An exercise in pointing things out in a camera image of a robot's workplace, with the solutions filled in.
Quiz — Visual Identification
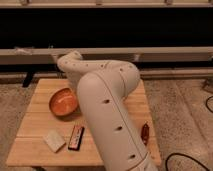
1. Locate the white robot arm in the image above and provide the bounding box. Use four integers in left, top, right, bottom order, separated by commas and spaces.
57, 51, 158, 171

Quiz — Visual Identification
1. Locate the white sponge block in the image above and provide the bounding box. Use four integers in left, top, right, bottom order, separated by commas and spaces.
43, 130, 66, 153

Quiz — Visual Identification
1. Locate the orange ceramic bowl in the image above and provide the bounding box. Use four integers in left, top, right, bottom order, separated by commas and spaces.
49, 88, 78, 117

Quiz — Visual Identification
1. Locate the black floor cable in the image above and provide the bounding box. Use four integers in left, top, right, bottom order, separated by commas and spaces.
165, 152, 212, 171

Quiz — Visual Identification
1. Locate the black red candy bar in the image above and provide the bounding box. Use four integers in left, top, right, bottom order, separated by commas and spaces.
68, 125, 85, 151

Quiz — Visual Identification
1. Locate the grey metal rail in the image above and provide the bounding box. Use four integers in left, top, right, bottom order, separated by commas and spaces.
0, 46, 213, 65

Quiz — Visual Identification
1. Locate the wooden table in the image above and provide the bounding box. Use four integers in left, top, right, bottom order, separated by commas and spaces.
6, 79, 161, 167

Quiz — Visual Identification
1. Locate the dark red small object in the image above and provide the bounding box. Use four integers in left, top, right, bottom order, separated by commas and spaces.
141, 123, 149, 145

